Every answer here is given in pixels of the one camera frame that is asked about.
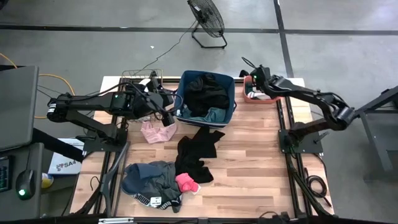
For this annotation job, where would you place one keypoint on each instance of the black shirt cloth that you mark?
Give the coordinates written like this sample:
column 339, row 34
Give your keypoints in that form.
column 192, row 152

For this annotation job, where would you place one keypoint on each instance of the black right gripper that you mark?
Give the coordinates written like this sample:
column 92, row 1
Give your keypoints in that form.
column 261, row 77

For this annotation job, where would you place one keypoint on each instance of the grey flat panel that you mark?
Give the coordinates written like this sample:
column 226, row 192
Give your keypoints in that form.
column 18, row 105

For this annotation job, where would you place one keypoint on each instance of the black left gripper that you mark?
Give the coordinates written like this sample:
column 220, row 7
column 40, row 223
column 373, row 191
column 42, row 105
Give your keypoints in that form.
column 149, row 104

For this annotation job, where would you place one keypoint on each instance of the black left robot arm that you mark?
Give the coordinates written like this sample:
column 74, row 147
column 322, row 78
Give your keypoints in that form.
column 87, row 101

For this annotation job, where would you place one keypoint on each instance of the small black bracket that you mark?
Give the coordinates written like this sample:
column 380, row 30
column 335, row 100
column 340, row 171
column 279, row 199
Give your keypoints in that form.
column 153, row 74
column 244, row 74

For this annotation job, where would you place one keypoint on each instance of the bright pink sock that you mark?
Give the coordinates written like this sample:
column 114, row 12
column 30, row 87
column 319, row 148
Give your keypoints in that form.
column 186, row 183

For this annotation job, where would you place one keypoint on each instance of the grey briefs white waistband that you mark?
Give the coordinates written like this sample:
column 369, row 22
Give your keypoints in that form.
column 164, row 183

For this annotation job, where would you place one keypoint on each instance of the backlit keyboard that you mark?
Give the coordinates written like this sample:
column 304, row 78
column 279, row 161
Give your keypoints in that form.
column 4, row 174

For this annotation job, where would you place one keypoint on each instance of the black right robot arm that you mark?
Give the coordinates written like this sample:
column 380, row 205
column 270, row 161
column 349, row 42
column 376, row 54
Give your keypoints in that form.
column 311, row 93

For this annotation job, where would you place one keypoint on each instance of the black floor fan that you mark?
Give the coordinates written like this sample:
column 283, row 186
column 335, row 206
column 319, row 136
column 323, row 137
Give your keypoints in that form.
column 206, row 15

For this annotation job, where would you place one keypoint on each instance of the red small basket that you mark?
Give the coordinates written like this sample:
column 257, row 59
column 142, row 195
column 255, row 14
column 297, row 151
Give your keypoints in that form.
column 261, row 101

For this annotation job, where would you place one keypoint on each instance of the navy white-striped fabric bin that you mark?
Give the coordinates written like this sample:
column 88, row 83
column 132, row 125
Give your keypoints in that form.
column 178, row 102

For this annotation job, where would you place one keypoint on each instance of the black aluminium table frame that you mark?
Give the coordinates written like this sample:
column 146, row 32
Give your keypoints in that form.
column 174, row 221

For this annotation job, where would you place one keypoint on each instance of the yellow ball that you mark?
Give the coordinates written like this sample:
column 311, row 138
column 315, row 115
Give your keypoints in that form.
column 47, row 182

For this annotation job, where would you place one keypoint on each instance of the grey desk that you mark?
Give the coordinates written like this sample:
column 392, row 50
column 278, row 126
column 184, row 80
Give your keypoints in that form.
column 9, row 208

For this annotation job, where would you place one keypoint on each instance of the white paper label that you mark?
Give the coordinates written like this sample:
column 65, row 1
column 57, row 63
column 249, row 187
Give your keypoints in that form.
column 155, row 201

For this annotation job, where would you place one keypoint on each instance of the white printed box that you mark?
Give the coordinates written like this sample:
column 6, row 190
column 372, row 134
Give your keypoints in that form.
column 68, row 166

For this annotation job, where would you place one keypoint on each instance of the light pink cloth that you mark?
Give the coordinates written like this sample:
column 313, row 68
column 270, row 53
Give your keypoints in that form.
column 155, row 135

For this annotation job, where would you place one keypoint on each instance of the grey-blue white-patterned cloth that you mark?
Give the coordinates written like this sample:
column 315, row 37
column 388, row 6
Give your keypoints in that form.
column 214, row 115

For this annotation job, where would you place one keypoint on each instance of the black computer mouse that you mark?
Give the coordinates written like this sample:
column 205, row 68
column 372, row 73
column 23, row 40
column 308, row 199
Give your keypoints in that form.
column 26, row 183

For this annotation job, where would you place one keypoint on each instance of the white handwritten socks label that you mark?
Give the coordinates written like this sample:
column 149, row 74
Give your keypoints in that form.
column 197, row 190

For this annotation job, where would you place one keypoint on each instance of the black metal stand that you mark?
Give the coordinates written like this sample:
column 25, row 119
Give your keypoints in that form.
column 377, row 140

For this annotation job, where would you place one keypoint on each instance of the navy blue cloth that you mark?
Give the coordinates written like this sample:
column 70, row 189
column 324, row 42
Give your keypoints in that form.
column 136, row 175

